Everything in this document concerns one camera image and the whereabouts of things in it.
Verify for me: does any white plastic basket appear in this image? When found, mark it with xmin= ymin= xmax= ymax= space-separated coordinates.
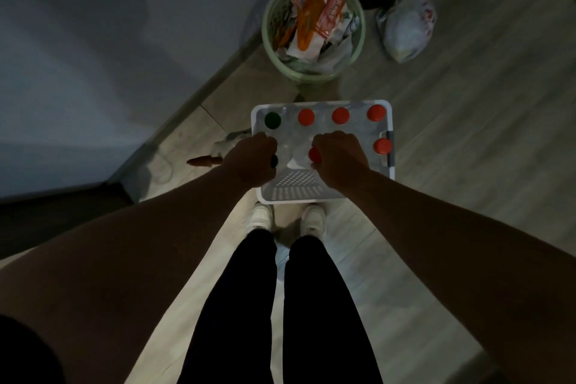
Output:
xmin=250 ymin=100 xmax=396 ymax=205

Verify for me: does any pile of crumpled wrappers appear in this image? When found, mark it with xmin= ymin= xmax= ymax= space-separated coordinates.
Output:
xmin=274 ymin=0 xmax=361 ymax=74

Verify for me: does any person's right hand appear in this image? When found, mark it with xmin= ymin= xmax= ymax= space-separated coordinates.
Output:
xmin=310 ymin=130 xmax=372 ymax=191

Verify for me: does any person's left white shoe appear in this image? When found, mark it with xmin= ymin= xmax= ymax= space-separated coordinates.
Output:
xmin=246 ymin=202 xmax=274 ymax=236

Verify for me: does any dark wood wardrobe unit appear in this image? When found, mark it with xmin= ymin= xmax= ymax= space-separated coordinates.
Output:
xmin=0 ymin=181 xmax=136 ymax=261

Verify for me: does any person's left hand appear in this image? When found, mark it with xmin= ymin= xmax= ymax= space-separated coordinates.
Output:
xmin=223 ymin=131 xmax=279 ymax=189

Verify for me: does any person's right white shoe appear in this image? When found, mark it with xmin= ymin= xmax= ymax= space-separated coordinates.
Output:
xmin=300 ymin=204 xmax=327 ymax=238

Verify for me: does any group of bottles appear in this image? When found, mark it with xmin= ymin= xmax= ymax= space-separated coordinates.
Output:
xmin=263 ymin=102 xmax=393 ymax=173

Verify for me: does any person's white shoe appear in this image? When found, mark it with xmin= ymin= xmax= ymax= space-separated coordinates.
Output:
xmin=300 ymin=204 xmax=327 ymax=238
xmin=246 ymin=202 xmax=274 ymax=236

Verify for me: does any pale green waste bin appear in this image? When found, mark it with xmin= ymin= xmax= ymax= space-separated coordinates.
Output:
xmin=261 ymin=0 xmax=366 ymax=83

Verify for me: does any person's right forearm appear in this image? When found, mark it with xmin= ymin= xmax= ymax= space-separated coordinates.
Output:
xmin=346 ymin=172 xmax=576 ymax=384

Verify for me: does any person's left forearm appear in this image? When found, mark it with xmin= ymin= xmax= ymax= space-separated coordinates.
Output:
xmin=0 ymin=167 xmax=253 ymax=384

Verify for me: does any person's right black trouser leg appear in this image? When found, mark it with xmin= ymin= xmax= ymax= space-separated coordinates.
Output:
xmin=282 ymin=235 xmax=383 ymax=384

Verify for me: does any white tied plastic bag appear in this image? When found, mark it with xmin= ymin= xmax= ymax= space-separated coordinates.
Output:
xmin=377 ymin=0 xmax=438 ymax=64

